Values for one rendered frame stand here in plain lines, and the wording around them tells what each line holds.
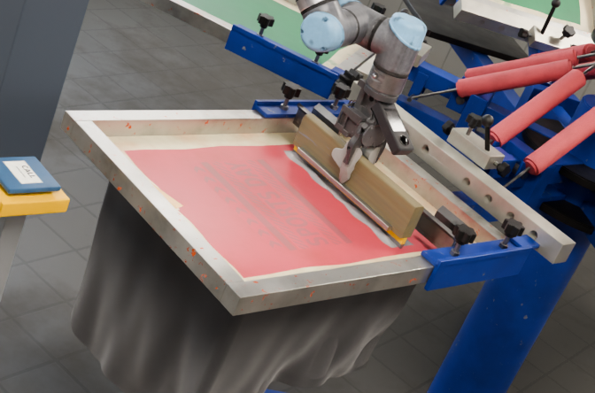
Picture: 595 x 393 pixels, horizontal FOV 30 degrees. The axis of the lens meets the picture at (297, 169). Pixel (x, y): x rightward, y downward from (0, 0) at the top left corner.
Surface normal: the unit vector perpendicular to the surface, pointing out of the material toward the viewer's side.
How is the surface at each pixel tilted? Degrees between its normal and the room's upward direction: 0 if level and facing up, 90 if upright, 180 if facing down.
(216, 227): 0
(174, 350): 97
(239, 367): 93
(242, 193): 0
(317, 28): 90
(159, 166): 0
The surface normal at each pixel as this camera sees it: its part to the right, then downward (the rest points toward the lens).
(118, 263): -0.76, 0.05
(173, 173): 0.35, -0.84
